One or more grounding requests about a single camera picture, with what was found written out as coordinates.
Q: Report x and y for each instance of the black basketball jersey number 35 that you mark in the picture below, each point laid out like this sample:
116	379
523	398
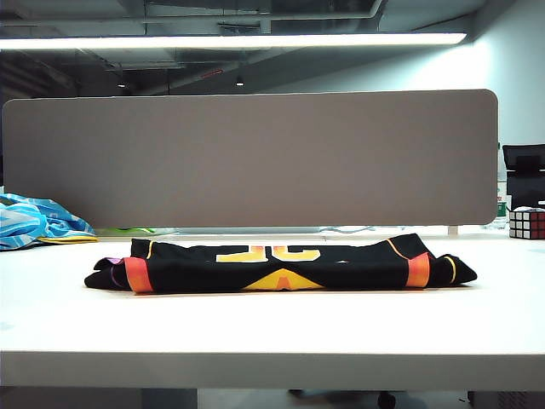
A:
272	266

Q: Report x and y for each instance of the brown fabric desk divider panel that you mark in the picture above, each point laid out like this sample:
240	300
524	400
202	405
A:
255	162

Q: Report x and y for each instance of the green flat item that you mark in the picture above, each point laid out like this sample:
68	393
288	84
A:
127	231

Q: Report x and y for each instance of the long ceiling light strip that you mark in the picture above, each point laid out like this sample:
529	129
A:
238	41

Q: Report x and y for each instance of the white divider support foot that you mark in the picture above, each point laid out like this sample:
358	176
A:
452	231

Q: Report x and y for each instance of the yellow cloth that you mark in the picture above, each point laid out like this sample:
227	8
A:
70	239

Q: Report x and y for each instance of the clear bottle with green label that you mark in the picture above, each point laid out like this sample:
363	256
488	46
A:
501	209

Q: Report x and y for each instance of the blue patterned cloth pile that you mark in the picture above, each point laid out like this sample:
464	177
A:
25	221

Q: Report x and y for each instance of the black office chair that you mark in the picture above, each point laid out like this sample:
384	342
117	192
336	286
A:
524	187

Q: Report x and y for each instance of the Rubik's cube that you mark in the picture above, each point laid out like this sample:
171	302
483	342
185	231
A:
526	223

